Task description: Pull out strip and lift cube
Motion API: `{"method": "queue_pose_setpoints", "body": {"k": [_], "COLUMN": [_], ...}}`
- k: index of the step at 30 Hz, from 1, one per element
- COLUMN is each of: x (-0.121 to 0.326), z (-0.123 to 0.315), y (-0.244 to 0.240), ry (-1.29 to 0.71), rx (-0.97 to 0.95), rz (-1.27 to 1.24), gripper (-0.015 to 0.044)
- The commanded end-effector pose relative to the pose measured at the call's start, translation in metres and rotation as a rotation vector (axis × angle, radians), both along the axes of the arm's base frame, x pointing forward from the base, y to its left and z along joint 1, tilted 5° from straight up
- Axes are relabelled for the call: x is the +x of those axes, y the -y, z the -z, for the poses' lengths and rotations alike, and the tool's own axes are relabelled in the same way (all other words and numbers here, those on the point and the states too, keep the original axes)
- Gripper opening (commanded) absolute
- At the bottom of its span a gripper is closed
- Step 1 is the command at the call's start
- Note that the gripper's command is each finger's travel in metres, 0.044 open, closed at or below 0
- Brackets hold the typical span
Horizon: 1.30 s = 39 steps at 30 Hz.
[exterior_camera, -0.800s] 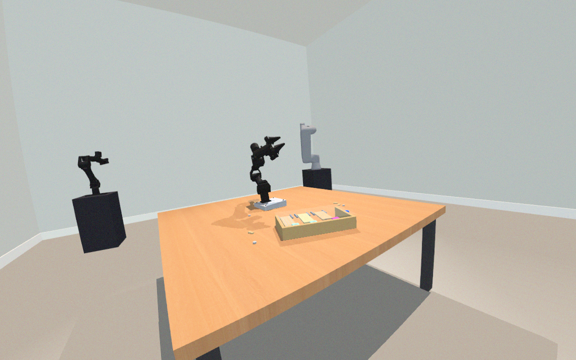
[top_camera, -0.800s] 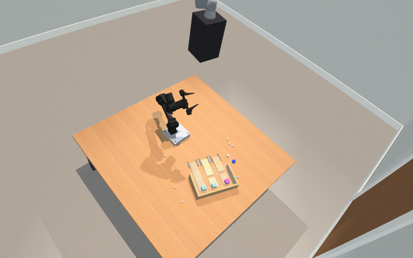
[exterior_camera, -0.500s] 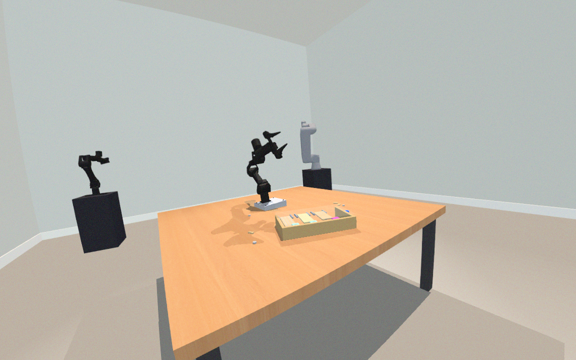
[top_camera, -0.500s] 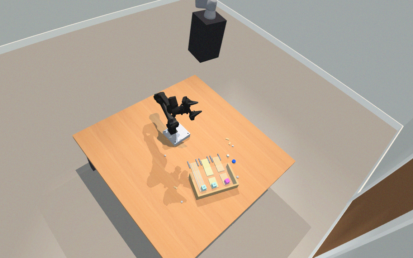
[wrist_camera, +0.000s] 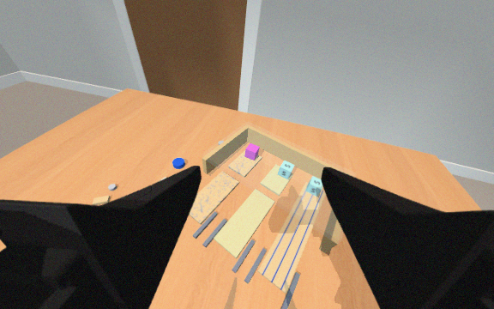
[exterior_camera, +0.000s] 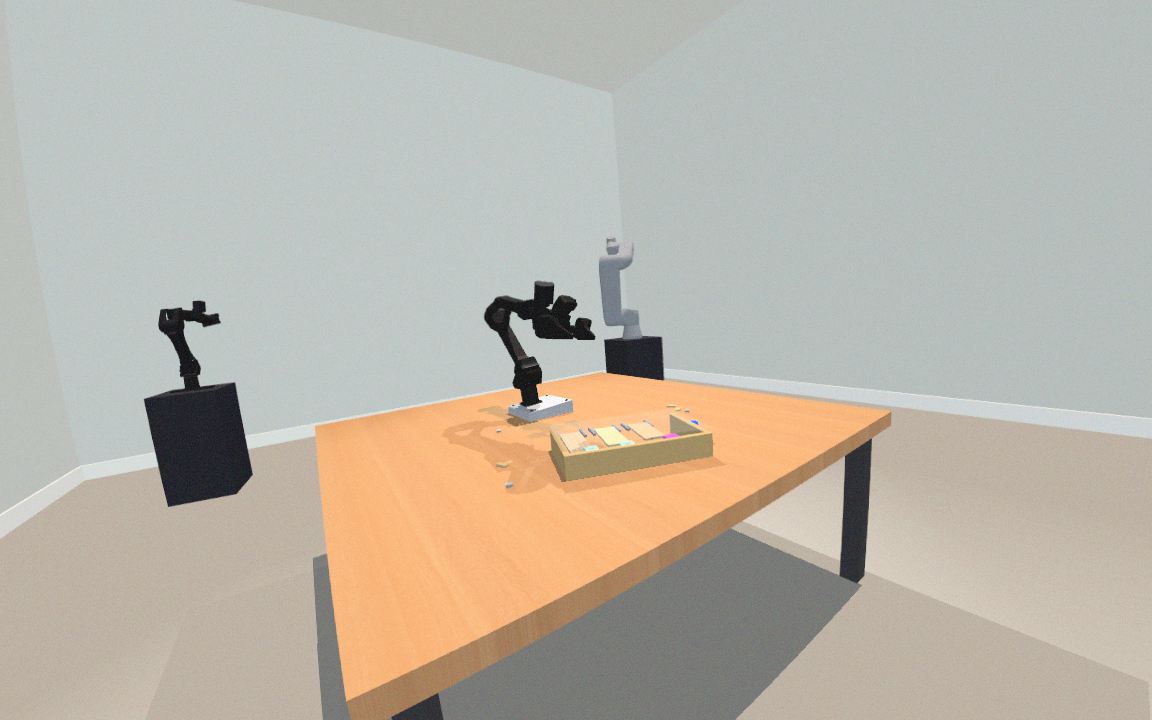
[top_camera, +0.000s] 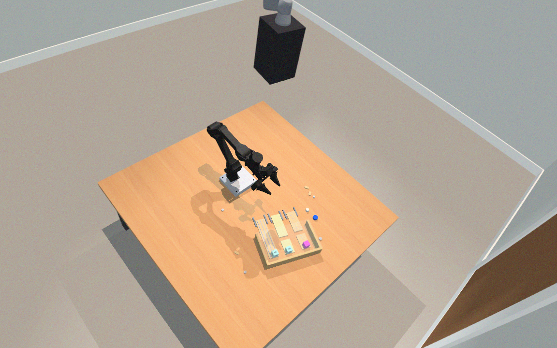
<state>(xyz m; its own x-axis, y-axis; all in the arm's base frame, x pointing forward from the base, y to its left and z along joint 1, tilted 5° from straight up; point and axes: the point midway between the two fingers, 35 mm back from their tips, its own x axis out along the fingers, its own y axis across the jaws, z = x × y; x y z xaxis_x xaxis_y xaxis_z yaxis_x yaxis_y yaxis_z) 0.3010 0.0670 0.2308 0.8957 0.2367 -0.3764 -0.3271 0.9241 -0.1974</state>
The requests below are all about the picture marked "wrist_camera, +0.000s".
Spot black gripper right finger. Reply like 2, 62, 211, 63
321, 167, 494, 309

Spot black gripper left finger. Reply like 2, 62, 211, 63
0, 166, 202, 309

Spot blue round button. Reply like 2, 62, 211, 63
172, 158, 185, 169

